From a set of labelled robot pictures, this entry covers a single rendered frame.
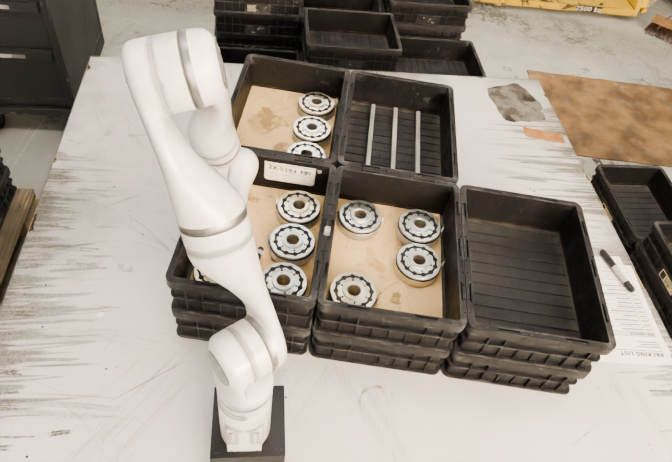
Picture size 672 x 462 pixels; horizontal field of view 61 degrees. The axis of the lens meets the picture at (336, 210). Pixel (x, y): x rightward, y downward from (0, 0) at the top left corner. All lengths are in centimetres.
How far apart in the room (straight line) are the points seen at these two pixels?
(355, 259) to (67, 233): 73
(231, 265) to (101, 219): 86
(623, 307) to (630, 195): 111
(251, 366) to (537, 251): 86
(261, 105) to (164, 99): 102
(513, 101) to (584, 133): 131
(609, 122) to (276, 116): 233
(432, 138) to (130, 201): 85
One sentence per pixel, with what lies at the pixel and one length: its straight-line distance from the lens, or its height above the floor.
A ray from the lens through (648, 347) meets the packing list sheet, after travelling 163.
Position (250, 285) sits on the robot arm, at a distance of 79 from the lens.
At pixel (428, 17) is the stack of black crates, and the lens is 288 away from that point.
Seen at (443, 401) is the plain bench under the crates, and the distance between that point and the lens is 134.
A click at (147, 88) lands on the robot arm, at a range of 67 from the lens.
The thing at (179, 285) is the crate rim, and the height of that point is 92.
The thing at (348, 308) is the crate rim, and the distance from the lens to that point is 114.
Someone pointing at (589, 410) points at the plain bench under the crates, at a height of 70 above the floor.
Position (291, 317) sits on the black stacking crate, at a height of 85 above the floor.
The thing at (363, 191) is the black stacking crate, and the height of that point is 87.
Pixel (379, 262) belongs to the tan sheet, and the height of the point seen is 83.
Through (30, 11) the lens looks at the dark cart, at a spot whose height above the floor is 64.
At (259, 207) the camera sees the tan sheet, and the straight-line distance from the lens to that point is 140.
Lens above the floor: 188
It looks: 48 degrees down
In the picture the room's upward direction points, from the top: 10 degrees clockwise
